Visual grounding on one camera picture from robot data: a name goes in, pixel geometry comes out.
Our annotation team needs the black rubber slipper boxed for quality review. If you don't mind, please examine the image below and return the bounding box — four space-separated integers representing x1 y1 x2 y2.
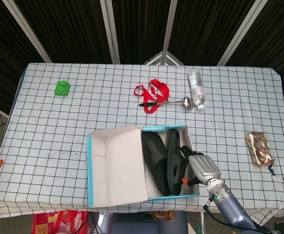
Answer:
166 129 190 195
141 131 171 196

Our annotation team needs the crumpled foil snack packet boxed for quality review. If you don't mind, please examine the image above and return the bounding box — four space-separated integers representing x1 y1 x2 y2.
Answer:
244 132 276 168

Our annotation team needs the green toy building block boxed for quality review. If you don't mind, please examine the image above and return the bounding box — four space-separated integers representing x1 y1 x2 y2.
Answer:
54 80 71 98

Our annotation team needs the white metal triangular frame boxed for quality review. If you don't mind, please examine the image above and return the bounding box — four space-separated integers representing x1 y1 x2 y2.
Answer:
143 51 185 66

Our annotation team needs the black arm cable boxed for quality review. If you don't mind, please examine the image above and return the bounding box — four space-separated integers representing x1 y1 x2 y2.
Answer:
203 198 271 234

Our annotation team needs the white black checkered tablecloth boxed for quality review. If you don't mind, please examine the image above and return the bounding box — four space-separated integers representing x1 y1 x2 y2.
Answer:
0 62 284 221

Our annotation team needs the red fabric strap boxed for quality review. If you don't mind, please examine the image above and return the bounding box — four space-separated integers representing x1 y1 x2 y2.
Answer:
133 78 170 115

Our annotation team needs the clear plastic water bottle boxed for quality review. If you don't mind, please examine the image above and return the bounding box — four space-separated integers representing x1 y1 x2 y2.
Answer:
187 68 207 110

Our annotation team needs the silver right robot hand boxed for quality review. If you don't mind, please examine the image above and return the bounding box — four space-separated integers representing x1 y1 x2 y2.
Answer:
178 145 222 187

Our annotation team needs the black folding screen white frame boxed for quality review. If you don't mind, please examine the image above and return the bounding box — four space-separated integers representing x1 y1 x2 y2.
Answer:
0 0 284 115

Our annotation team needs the metal ladle black handle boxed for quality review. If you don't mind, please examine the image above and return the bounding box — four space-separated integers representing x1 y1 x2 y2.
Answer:
138 96 194 112

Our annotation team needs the light blue cardboard shoe box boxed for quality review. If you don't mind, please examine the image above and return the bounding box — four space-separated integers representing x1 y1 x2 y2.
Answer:
87 124 201 208

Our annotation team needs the red plastic snack bag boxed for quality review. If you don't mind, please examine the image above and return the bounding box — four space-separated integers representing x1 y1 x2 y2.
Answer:
32 210 90 234

